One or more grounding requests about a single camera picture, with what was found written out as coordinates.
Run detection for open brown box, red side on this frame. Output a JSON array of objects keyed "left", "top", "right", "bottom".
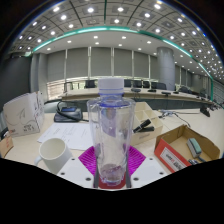
[{"left": 153, "top": 124, "right": 222, "bottom": 174}]

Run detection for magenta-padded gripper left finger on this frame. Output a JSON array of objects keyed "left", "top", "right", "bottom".
[{"left": 57, "top": 147, "right": 100, "bottom": 188}]

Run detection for white printed paper sheet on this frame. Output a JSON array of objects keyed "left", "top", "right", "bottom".
[{"left": 37, "top": 122, "right": 96, "bottom": 152}]

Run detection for flat brown cardboard sheet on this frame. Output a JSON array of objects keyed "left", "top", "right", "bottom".
[{"left": 0, "top": 134, "right": 14, "bottom": 159}]

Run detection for black tool in beige box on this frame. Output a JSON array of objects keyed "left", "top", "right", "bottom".
[{"left": 132, "top": 118, "right": 156, "bottom": 134}]

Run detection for white ceramic mug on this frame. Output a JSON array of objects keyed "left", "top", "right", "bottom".
[{"left": 34, "top": 137, "right": 74, "bottom": 175}]

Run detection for clear plastic water bottle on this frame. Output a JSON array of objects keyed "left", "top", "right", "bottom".
[{"left": 86, "top": 77, "right": 137, "bottom": 187}]

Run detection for row of black office chairs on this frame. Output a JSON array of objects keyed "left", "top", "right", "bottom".
[{"left": 63, "top": 78, "right": 208, "bottom": 96}]

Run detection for green board eraser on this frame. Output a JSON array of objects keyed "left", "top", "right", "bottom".
[{"left": 186, "top": 137, "right": 203, "bottom": 159}]

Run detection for black desk phone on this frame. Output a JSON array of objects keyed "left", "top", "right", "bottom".
[{"left": 53, "top": 105, "right": 84, "bottom": 123}]

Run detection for large white printed cardboard box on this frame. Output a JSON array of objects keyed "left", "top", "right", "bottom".
[{"left": 2, "top": 90, "right": 46, "bottom": 138}]

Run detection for round ceiling lights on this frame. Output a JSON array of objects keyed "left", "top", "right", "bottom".
[{"left": 16, "top": 0, "right": 224, "bottom": 84}]

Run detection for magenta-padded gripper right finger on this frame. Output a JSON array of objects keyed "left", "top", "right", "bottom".
[{"left": 123, "top": 145, "right": 165, "bottom": 188}]

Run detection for open beige cardboard box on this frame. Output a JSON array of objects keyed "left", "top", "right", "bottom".
[{"left": 130, "top": 101, "right": 165, "bottom": 147}]

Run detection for long curved conference desk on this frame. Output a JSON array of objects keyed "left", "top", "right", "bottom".
[{"left": 58, "top": 86, "right": 221, "bottom": 110}]

